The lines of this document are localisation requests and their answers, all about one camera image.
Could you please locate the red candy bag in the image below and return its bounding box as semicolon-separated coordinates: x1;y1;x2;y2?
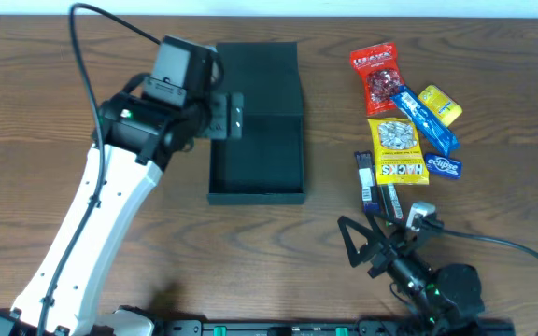
349;42;404;117

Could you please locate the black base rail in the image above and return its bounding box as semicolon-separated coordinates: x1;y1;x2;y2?
152;318;516;336

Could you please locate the green gum stick pack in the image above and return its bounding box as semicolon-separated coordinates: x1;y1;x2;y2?
379;184;404;220

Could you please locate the blue Eclipse gum pack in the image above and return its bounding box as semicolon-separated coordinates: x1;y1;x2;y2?
424;153;462;179

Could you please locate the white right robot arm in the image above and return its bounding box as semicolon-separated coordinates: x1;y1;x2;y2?
337;211;485;333

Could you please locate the black gift box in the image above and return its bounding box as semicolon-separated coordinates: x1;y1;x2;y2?
207;42;306;205

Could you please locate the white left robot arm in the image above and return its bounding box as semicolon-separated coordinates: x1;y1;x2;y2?
0;91;244;335

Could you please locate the dark blue gum stick pack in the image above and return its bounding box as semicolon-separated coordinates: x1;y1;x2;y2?
354;151;380;212

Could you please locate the yellow gum container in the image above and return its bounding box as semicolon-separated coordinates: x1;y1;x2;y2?
418;85;462;127

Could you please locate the yellow Hacks candy bag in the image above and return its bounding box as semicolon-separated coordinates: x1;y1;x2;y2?
368;118;430;185

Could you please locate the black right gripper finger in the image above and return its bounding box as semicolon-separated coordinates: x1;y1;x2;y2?
364;212;403;243
336;215;382;269

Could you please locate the blue snack bar wrapper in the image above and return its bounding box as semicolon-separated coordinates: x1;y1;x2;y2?
390;85;460;157

